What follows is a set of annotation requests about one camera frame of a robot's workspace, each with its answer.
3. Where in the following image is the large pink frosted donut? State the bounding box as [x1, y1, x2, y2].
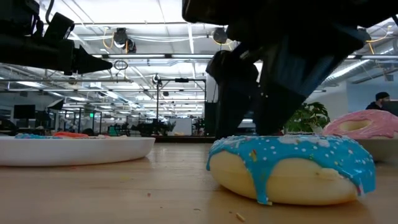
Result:
[322, 109, 398, 140]

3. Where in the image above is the person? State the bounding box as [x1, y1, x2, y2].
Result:
[365, 91, 391, 111]

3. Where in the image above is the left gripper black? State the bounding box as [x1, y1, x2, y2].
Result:
[0, 30, 113, 76]

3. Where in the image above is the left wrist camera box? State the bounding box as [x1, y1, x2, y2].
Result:
[43, 12, 76, 41]

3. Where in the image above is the black aluminium table frame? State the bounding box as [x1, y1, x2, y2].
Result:
[154, 135, 218, 144]

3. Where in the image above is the grey round plate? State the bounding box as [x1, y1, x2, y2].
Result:
[354, 138, 398, 164]

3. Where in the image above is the black tall stand frame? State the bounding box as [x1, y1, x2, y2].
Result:
[155, 77, 208, 138]

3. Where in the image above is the ceiling cord reel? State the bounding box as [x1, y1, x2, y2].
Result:
[113, 27, 137, 54]
[212, 27, 228, 45]

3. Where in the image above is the large blue frosted donut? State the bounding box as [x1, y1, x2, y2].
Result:
[206, 133, 377, 206]

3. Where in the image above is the white board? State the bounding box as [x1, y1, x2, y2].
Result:
[169, 118, 193, 136]

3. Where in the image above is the white round plate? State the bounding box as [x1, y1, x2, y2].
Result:
[0, 136, 156, 167]

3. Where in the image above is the green potted plant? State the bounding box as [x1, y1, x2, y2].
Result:
[283, 101, 331, 135]

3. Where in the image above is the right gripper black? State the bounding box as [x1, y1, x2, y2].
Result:
[182, 0, 398, 140]

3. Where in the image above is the dark computer monitor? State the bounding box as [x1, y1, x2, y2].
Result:
[13, 104, 36, 119]
[384, 100, 398, 117]

